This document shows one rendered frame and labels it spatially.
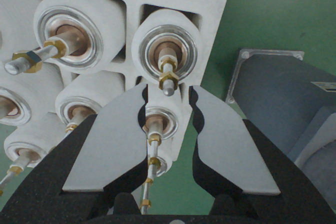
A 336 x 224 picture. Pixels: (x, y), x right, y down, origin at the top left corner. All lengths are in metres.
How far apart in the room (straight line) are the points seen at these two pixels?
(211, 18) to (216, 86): 0.30
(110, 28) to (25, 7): 0.12
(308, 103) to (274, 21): 0.27
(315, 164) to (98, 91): 0.34
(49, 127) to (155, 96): 0.24
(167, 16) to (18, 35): 0.19
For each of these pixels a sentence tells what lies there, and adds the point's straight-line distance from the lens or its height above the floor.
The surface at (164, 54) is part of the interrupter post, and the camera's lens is 0.18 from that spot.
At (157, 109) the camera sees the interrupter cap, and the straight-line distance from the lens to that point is 0.24.
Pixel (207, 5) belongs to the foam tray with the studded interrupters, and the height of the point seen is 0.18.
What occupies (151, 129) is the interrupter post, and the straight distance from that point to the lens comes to 0.25.
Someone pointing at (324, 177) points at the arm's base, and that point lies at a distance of 0.33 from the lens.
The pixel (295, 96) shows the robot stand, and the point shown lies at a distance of 0.35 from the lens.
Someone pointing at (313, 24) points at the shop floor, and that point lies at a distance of 0.60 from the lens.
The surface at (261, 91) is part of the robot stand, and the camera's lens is 0.41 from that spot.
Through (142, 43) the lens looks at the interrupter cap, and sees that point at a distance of 0.20.
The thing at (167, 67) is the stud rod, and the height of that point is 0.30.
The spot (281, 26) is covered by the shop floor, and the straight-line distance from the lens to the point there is 0.55.
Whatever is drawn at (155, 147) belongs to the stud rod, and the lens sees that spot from 0.23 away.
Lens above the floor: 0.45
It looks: 57 degrees down
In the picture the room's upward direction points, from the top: 179 degrees clockwise
